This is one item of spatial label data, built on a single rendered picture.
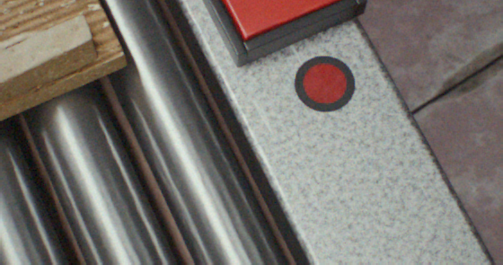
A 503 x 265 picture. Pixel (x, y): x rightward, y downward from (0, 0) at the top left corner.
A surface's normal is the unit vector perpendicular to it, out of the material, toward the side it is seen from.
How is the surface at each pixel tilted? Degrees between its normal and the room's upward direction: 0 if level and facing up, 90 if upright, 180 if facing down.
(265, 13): 0
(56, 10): 0
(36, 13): 0
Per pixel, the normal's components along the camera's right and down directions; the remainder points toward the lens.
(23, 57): -0.04, -0.53
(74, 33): 0.04, -0.26
